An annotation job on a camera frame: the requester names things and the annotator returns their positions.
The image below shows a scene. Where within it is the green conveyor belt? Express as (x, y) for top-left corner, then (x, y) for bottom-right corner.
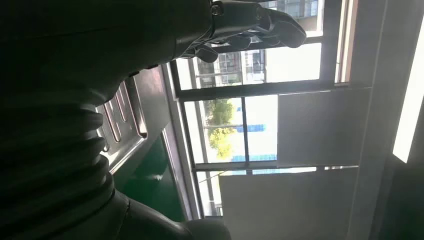
(112, 132), (186, 223)

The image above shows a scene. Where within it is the steel scale tray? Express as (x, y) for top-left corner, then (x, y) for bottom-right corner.
(95, 75), (149, 175)

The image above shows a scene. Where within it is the dark framed window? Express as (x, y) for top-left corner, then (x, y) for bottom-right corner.
(168, 0), (352, 220)

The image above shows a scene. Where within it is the ceiling light panel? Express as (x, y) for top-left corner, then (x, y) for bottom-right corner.
(392, 14), (424, 164)

